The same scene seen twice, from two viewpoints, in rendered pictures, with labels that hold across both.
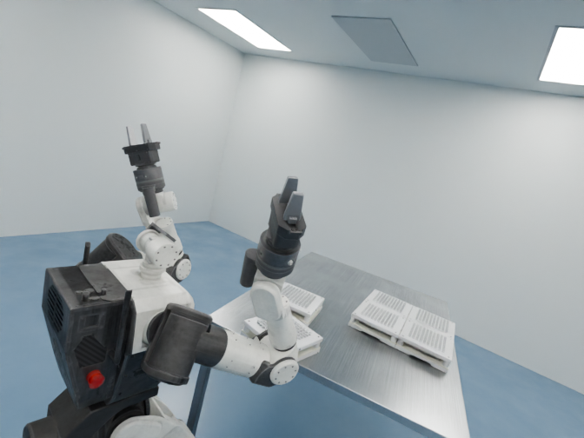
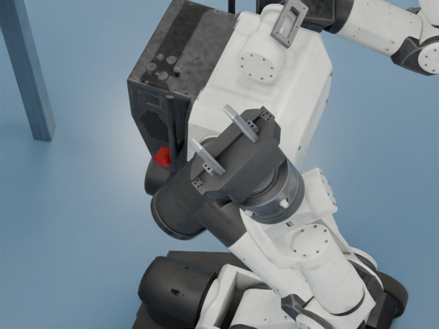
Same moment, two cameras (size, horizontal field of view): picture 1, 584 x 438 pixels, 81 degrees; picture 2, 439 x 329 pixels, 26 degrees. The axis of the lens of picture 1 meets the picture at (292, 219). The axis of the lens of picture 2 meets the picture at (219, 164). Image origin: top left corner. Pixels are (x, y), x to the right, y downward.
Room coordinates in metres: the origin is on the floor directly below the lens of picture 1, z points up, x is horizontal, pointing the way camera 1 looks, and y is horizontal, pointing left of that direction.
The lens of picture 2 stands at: (0.45, -0.57, 2.51)
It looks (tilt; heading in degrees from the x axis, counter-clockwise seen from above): 58 degrees down; 72
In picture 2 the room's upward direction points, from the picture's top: straight up
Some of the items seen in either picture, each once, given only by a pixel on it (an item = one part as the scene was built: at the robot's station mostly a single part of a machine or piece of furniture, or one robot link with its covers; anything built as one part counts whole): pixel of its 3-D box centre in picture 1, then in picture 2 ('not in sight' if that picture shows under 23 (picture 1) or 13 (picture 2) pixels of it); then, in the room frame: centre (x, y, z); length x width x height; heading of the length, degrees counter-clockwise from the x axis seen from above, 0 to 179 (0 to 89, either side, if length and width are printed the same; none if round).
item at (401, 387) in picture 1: (356, 310); not in sight; (1.88, -0.51, 0.87); 1.50 x 1.10 x 0.04; 161
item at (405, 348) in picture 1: (423, 348); not in sight; (1.59, -0.81, 0.90); 0.24 x 0.24 x 0.02; 65
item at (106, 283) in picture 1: (119, 325); (232, 108); (0.78, 0.36, 1.15); 0.34 x 0.30 x 0.36; 50
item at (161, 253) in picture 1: (156, 252); (268, 47); (0.82, 0.31, 1.35); 0.10 x 0.07 x 0.09; 50
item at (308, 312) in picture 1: (295, 298); not in sight; (1.65, -0.13, 0.95); 0.25 x 0.24 x 0.02; 71
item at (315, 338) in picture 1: (283, 330); not in sight; (1.31, -0.09, 0.95); 0.25 x 0.24 x 0.02; 50
